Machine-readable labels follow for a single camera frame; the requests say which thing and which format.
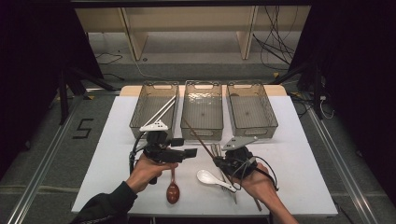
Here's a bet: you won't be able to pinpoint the bundle of black cables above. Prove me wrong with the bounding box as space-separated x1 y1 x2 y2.
251 5 300 71

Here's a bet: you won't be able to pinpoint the thin black floor cable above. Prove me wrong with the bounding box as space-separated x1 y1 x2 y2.
94 50 125 82

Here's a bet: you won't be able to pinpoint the brown spoon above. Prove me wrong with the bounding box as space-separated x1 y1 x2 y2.
165 163 181 205

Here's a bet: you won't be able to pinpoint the white floor cable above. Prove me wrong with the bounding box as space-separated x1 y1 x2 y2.
132 59 166 82

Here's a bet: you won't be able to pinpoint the hand-held gripper cable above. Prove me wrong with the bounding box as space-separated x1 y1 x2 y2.
129 132 148 175
234 154 280 192

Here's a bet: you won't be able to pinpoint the white ceramic spoon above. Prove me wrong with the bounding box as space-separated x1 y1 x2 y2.
196 169 238 194

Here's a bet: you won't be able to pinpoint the brown wooden chopstick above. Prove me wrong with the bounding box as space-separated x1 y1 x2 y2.
181 118 263 213
182 119 262 213

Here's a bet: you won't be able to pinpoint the person's right hand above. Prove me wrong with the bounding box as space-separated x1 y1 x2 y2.
239 162 278 206

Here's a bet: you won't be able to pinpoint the right hand-held gripper cable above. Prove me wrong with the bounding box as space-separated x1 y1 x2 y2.
234 154 280 192

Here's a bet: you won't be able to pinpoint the cables with white plug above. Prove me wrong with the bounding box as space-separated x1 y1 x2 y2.
290 91 335 120

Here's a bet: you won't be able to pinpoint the smoky clear plastic bin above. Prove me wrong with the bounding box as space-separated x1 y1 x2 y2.
179 79 224 142
225 79 279 141
129 80 180 141

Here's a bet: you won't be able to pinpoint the aluminium floor rail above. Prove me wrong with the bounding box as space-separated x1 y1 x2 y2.
306 106 379 224
6 88 122 224

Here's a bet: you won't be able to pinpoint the black curtain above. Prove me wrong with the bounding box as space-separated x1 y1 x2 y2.
0 0 106 181
288 0 396 200

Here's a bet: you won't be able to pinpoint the person's left hand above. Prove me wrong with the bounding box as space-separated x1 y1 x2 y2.
125 153 179 194

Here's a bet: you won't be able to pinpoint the light wooden desk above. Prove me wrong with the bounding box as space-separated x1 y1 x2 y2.
74 6 312 62

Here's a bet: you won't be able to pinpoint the white table cover sheet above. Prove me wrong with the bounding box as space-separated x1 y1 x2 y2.
71 94 339 217

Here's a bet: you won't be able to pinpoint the black tripod stand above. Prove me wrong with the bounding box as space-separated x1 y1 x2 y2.
57 66 116 125
269 62 325 120

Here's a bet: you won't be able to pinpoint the left hand-held gripper cable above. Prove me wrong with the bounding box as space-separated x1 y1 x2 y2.
129 132 148 175

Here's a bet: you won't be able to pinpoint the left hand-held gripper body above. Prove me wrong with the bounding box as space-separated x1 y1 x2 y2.
138 119 188 164

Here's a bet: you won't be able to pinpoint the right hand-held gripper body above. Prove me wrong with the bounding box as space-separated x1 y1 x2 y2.
221 135 260 180

